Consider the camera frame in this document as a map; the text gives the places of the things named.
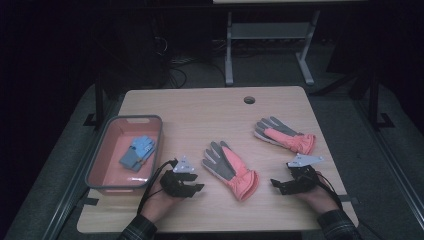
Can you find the person's left hand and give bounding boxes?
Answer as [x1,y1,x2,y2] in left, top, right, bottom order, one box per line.
[139,183,184,224]

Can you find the pink and grey glove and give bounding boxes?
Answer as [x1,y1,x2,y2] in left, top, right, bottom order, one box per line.
[253,116,317,156]
[201,140,261,202]

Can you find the grey metal stand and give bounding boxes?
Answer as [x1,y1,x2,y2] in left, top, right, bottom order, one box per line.
[224,9,321,88]

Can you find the person's right hand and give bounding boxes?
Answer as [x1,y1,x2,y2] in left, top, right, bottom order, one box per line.
[295,171,340,215]

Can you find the black stand post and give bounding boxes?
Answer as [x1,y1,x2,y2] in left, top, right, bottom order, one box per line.
[82,70,106,130]
[366,70,396,132]

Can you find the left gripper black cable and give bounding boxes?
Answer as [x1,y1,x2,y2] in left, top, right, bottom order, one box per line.
[136,158,180,215]

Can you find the pink basket with grey rim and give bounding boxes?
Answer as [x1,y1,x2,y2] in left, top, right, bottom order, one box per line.
[85,114,164,196]

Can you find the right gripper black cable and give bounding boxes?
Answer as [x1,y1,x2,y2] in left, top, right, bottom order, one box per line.
[315,171,345,210]

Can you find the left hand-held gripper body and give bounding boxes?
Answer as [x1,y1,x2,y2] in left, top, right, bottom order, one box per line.
[159,154,198,199]

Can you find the aluminium rail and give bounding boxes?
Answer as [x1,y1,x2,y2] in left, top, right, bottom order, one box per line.
[41,99,123,240]
[351,98,424,231]

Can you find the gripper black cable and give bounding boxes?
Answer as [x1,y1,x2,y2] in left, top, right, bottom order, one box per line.
[315,171,345,210]
[136,158,180,215]

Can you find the black floor cables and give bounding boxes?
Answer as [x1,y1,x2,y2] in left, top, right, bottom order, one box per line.
[166,54,228,90]

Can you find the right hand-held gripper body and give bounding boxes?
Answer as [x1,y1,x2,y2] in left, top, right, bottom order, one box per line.
[285,152,325,196]

